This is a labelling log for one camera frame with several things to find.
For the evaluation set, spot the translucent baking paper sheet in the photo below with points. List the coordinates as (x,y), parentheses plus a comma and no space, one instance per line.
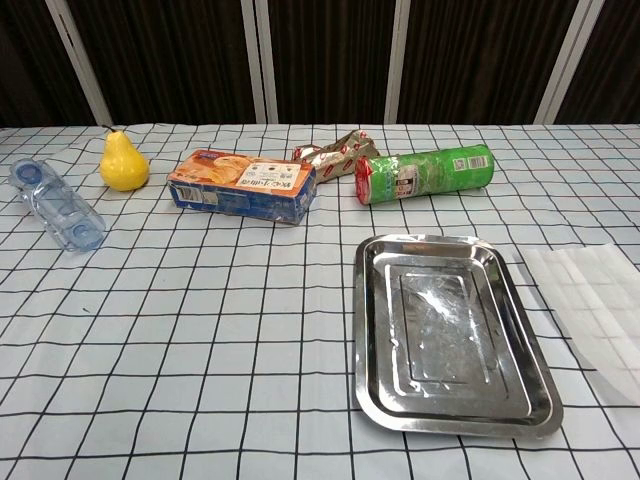
(595,305)

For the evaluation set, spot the silver metal tray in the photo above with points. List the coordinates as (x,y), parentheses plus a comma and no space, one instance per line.
(445,335)

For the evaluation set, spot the crumpled gold red wrapper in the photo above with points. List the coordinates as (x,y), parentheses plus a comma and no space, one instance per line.
(335,155)

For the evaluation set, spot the orange and blue snack box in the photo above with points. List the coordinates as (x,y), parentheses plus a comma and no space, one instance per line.
(245,187)

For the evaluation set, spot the green chips can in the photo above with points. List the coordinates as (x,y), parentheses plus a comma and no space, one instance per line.
(425,172)

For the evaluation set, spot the checked white tablecloth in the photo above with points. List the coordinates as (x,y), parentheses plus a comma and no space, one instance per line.
(200,325)

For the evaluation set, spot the yellow pear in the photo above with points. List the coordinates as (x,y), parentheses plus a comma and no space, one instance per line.
(122,165)

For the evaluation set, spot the clear plastic water bottle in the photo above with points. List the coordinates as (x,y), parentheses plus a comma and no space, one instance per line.
(55,205)

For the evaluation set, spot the white partition frame post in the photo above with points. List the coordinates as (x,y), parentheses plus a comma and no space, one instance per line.
(260,60)
(562,60)
(80,60)
(397,60)

